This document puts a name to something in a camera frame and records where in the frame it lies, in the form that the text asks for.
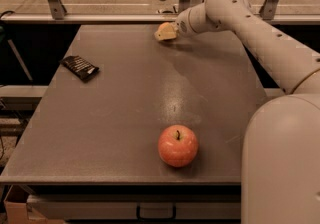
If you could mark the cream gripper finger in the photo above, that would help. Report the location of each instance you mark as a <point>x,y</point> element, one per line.
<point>167,35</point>

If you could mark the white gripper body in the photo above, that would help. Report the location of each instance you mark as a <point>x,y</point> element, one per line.
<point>182,26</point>

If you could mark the small orange fruit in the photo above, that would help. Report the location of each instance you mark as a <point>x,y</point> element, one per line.
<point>166,26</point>

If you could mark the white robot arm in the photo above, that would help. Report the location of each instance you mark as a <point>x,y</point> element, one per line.
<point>280,177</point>

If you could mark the black rxbar chocolate wrapper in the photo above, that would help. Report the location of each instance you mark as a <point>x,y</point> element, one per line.
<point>80,67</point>

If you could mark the red apple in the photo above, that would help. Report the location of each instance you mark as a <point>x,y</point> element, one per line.
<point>177,146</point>

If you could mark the grey table drawer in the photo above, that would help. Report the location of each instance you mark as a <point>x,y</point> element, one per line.
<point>86,208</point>

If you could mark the cardboard box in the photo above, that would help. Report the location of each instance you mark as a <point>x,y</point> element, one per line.
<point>18,212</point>

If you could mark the metal rail bar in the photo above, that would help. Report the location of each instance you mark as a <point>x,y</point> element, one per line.
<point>144,18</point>

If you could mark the black drawer handle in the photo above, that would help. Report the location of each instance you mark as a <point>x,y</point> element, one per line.
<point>155,212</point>

